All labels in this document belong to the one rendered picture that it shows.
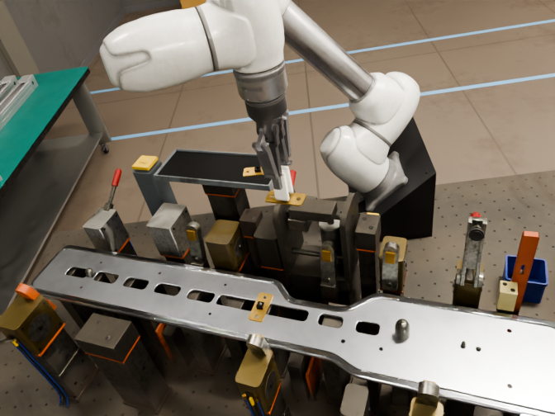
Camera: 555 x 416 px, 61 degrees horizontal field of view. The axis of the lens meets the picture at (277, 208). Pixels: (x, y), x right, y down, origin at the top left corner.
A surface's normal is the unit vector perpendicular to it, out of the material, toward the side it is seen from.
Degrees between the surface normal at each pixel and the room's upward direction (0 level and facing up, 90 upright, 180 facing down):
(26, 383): 0
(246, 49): 94
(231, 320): 0
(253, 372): 0
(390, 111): 76
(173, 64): 98
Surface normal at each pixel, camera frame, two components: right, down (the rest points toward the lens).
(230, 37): 0.22, 0.51
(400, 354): -0.16, -0.75
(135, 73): 0.10, 0.72
